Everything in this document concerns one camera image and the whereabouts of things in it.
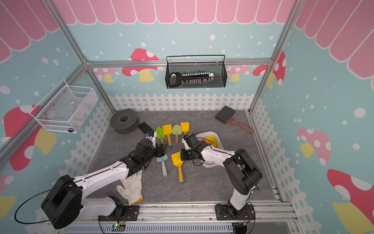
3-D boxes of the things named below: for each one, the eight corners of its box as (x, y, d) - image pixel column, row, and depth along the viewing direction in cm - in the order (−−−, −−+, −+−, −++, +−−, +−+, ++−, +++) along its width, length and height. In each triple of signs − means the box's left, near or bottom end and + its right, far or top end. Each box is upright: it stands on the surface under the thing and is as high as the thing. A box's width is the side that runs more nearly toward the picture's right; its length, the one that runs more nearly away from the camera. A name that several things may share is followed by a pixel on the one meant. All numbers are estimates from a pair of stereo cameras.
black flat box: (214, 117, 119) (214, 115, 117) (224, 107, 127) (224, 105, 125) (225, 123, 115) (226, 122, 113) (235, 112, 123) (235, 110, 121)
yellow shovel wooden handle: (180, 135, 108) (180, 134, 106) (181, 123, 115) (180, 122, 113) (189, 135, 108) (189, 134, 106) (189, 123, 115) (189, 122, 113)
